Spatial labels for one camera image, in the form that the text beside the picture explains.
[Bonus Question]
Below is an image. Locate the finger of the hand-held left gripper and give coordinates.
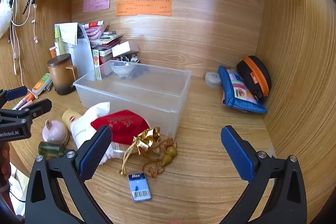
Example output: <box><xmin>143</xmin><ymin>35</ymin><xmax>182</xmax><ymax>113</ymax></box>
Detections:
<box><xmin>0</xmin><ymin>98</ymin><xmax>52</xmax><ymax>124</ymax></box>
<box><xmin>0</xmin><ymin>86</ymin><xmax>28</xmax><ymax>109</ymax></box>

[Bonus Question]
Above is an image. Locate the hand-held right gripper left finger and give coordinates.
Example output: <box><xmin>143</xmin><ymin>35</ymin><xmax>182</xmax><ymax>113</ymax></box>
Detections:
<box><xmin>24</xmin><ymin>125</ymin><xmax>113</xmax><ymax>224</ymax></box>

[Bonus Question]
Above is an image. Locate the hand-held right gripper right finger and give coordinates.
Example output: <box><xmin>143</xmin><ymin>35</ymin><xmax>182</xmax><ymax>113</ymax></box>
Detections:
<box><xmin>220</xmin><ymin>125</ymin><xmax>307</xmax><ymax>224</ymax></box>

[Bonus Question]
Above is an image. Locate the pink round compact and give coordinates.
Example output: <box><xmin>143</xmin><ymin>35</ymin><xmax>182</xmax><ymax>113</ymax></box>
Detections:
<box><xmin>42</xmin><ymin>119</ymin><xmax>69</xmax><ymax>144</ymax></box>

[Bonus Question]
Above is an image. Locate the red pouch with gold ribbon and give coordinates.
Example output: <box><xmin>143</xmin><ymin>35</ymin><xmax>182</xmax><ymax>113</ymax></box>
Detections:
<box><xmin>91</xmin><ymin>110</ymin><xmax>161</xmax><ymax>155</ymax></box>

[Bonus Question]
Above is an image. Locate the white cloth bag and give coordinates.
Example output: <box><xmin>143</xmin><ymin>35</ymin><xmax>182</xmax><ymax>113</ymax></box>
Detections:
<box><xmin>69</xmin><ymin>102</ymin><xmax>124</xmax><ymax>164</ymax></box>

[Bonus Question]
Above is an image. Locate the green glass bottle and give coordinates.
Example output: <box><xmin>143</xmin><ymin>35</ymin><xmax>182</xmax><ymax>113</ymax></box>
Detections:
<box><xmin>38</xmin><ymin>141</ymin><xmax>66</xmax><ymax>159</ymax></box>

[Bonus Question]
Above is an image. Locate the clear plastic storage box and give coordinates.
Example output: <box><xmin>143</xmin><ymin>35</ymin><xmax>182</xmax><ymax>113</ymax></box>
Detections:
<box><xmin>73</xmin><ymin>60</ymin><xmax>192</xmax><ymax>139</ymax></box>

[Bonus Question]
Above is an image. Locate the round white case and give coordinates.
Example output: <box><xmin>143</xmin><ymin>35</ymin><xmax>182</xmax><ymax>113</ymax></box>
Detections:
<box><xmin>205</xmin><ymin>72</ymin><xmax>223</xmax><ymax>88</ymax></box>

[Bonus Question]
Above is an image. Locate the person's left forearm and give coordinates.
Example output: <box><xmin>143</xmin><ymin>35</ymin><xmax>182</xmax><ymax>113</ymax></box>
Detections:
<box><xmin>0</xmin><ymin>142</ymin><xmax>11</xmax><ymax>193</ymax></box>

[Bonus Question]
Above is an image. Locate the white green orange tube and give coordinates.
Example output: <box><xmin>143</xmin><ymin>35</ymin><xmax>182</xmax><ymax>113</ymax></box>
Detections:
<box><xmin>32</xmin><ymin>73</ymin><xmax>51</xmax><ymax>95</ymax></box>

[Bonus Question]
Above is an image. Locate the brown mug with lid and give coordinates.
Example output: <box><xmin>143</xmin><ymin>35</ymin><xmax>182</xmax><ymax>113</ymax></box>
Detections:
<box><xmin>47</xmin><ymin>54</ymin><xmax>79</xmax><ymax>95</ymax></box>

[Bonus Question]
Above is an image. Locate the small blue staple box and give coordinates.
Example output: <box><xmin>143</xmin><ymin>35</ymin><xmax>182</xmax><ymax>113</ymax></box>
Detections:
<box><xmin>128</xmin><ymin>173</ymin><xmax>152</xmax><ymax>202</ymax></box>

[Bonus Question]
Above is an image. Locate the green lotion bottle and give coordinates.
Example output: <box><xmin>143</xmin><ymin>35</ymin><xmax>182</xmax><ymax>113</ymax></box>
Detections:
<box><xmin>54</xmin><ymin>27</ymin><xmax>65</xmax><ymax>56</ymax></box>

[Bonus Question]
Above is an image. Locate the blue patchwork pouch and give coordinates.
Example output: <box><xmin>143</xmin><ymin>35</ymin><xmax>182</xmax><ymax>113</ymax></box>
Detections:
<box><xmin>218</xmin><ymin>66</ymin><xmax>267</xmax><ymax>114</ymax></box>

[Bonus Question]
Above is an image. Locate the white paper folder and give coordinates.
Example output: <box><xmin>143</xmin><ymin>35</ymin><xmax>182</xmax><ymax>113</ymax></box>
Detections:
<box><xmin>55</xmin><ymin>22</ymin><xmax>95</xmax><ymax>77</ymax></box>

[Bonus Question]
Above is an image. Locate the fruit sticker sheet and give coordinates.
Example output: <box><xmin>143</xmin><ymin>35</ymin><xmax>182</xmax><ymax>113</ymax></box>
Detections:
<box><xmin>92</xmin><ymin>48</ymin><xmax>102</xmax><ymax>80</ymax></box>

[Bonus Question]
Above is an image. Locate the handwritten white note paper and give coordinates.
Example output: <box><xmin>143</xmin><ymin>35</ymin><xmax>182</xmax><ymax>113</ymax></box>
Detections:
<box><xmin>60</xmin><ymin>22</ymin><xmax>79</xmax><ymax>45</ymax></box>

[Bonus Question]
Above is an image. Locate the white fluffy item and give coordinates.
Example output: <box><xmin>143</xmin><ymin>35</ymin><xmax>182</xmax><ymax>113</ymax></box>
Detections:
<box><xmin>0</xmin><ymin>0</ymin><xmax>13</xmax><ymax>38</ymax></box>

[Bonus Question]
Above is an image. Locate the black case with orange zipper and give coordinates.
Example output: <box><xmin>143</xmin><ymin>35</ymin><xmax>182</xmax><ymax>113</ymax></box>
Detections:
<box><xmin>236</xmin><ymin>56</ymin><xmax>272</xmax><ymax>105</ymax></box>

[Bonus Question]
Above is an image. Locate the white ceramic bowl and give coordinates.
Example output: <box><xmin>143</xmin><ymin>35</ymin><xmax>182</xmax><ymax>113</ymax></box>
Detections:
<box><xmin>110</xmin><ymin>60</ymin><xmax>137</xmax><ymax>79</ymax></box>

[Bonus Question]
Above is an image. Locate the stack of books and packets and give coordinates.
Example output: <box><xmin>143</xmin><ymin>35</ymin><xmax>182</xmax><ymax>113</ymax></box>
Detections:
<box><xmin>81</xmin><ymin>21</ymin><xmax>123</xmax><ymax>56</ymax></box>

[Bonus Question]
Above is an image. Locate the white and brown card box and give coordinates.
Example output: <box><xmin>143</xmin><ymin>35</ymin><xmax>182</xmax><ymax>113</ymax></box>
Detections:
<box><xmin>112</xmin><ymin>41</ymin><xmax>139</xmax><ymax>58</ymax></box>

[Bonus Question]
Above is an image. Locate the pink paper note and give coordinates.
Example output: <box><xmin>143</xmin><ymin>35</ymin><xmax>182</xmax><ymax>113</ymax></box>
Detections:
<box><xmin>83</xmin><ymin>0</ymin><xmax>111</xmax><ymax>13</ymax></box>

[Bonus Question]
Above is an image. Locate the orange paper note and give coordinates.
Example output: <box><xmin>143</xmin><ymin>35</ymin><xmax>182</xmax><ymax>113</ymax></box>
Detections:
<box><xmin>116</xmin><ymin>0</ymin><xmax>172</xmax><ymax>17</ymax></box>

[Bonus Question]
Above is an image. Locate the white charging cable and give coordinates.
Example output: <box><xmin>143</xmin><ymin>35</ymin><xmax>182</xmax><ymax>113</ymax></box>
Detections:
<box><xmin>25</xmin><ymin>0</ymin><xmax>39</xmax><ymax>44</ymax></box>
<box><xmin>7</xmin><ymin>0</ymin><xmax>21</xmax><ymax>75</ymax></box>

